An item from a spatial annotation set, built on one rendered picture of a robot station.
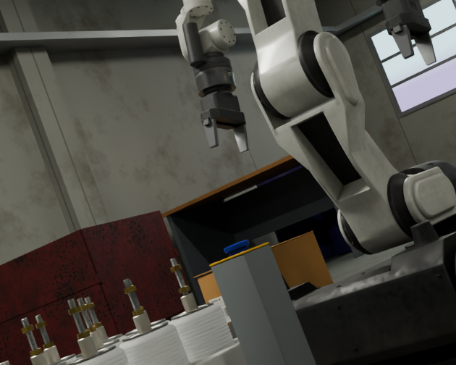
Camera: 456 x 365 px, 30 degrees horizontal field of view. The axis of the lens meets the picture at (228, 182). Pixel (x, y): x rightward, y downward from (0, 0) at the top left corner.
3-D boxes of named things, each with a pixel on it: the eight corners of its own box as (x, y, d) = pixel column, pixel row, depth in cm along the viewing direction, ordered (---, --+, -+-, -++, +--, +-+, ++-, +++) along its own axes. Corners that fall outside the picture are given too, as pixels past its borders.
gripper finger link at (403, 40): (402, 61, 161) (391, 31, 162) (418, 53, 159) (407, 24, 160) (399, 60, 160) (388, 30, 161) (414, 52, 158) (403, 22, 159)
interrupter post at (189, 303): (201, 310, 143) (194, 292, 143) (197, 312, 141) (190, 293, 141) (188, 315, 144) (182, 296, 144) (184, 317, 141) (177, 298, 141)
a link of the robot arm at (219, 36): (210, 85, 200) (201, 41, 203) (246, 68, 194) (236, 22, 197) (179, 77, 191) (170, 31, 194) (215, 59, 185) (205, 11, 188)
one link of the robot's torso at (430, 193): (389, 241, 198) (368, 189, 199) (466, 214, 186) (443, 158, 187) (347, 261, 182) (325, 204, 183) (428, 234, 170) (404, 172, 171)
